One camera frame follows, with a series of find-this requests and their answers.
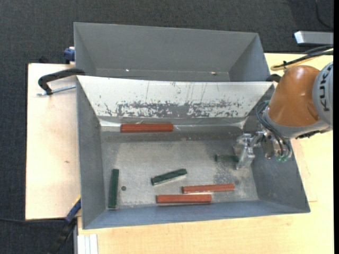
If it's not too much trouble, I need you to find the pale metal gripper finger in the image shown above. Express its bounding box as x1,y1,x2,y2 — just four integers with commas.
236,146,256,170
233,133,252,156

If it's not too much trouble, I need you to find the dark green flat block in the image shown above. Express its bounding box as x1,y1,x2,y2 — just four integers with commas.
215,154,240,163
108,168,120,210
150,168,188,187

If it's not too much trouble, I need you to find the red-brown flat block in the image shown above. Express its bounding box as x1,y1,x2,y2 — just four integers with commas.
155,193,213,204
181,183,236,195
120,123,174,134

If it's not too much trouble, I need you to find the grey metal bin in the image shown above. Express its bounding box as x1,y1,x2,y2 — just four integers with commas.
73,22,311,230

